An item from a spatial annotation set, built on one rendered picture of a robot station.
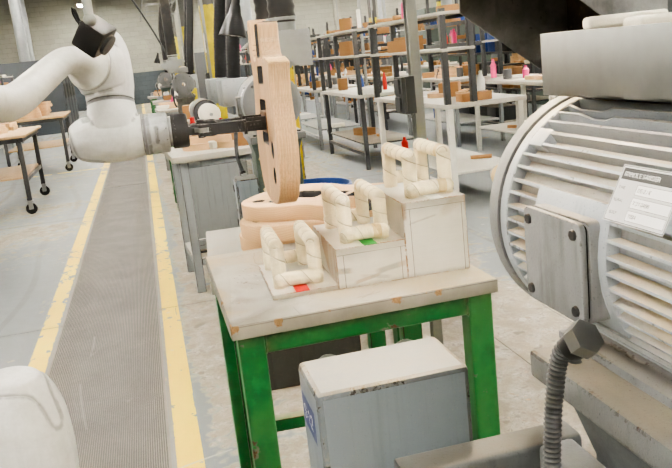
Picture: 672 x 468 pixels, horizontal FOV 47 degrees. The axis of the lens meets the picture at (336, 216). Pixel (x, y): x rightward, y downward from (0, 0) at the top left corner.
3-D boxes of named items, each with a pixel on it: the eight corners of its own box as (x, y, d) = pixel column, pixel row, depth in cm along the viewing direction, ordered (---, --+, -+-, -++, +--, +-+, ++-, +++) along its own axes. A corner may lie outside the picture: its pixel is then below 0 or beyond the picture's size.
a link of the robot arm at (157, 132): (146, 157, 166) (174, 154, 167) (140, 115, 164) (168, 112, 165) (147, 153, 174) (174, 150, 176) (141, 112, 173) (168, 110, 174)
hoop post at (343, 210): (355, 242, 173) (351, 201, 171) (341, 244, 172) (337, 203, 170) (351, 239, 176) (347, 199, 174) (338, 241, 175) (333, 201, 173)
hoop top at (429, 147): (452, 158, 174) (451, 144, 174) (439, 160, 174) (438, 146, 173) (423, 149, 193) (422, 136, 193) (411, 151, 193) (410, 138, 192)
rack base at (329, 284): (341, 289, 171) (340, 284, 170) (273, 301, 167) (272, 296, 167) (316, 260, 197) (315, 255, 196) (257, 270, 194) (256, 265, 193)
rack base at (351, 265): (410, 278, 174) (407, 238, 172) (339, 290, 170) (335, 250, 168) (376, 250, 200) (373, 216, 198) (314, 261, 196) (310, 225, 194)
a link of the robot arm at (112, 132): (145, 152, 163) (137, 92, 165) (68, 161, 160) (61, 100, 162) (148, 163, 174) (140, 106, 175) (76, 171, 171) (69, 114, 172)
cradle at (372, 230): (391, 236, 173) (390, 222, 173) (342, 244, 171) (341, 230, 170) (387, 233, 177) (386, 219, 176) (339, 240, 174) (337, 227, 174)
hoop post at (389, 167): (399, 186, 190) (395, 148, 188) (386, 188, 190) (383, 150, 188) (395, 184, 193) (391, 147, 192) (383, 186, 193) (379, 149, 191)
